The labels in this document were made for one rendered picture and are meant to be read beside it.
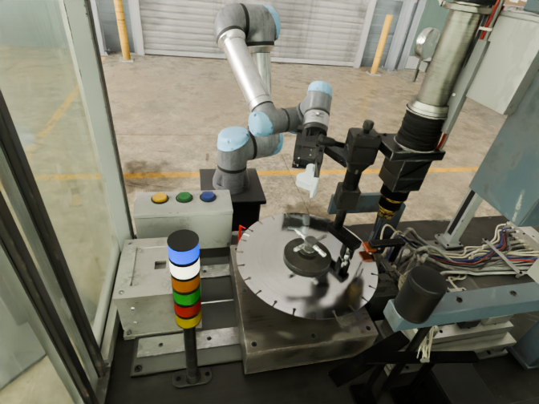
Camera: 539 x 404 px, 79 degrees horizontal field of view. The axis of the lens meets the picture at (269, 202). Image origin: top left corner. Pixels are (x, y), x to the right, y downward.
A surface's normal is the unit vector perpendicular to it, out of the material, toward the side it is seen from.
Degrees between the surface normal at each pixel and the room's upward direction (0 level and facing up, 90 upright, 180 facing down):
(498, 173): 90
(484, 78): 90
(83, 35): 90
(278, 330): 0
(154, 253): 0
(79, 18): 90
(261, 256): 0
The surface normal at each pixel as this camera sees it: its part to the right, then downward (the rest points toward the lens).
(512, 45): -0.97, 0.04
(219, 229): 0.21, 0.59
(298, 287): 0.11, -0.80
